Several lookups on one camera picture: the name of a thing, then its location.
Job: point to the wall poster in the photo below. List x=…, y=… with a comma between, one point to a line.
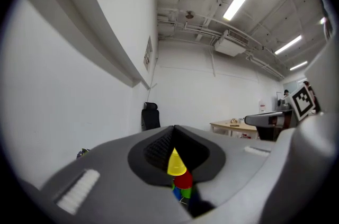
x=147, y=54

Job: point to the red paper cup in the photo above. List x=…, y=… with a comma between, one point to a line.
x=184, y=181

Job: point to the white and red wall sign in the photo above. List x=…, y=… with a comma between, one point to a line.
x=262, y=106

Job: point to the light wooden desk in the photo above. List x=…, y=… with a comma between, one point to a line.
x=233, y=128

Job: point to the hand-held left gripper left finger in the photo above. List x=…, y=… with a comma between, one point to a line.
x=106, y=186

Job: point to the black remote control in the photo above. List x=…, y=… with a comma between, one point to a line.
x=234, y=125

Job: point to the white ceiling air conditioner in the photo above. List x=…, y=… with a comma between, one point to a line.
x=230, y=45

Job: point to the blue paper cup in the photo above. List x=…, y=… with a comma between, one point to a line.
x=177, y=193

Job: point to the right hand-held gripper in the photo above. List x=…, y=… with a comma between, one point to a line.
x=303, y=103

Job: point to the black office chair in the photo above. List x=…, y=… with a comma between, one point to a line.
x=150, y=117

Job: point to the round ceiling detector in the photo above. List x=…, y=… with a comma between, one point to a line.
x=190, y=14

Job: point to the ceiling light tube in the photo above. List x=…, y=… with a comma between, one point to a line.
x=288, y=44
x=237, y=4
x=298, y=65

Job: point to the green paper cup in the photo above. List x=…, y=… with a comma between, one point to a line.
x=173, y=186
x=187, y=192

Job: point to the yellow paper cup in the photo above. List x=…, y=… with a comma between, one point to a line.
x=176, y=164

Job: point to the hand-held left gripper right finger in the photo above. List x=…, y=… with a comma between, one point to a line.
x=251, y=178

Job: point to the pile of small beige objects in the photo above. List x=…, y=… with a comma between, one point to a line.
x=233, y=120

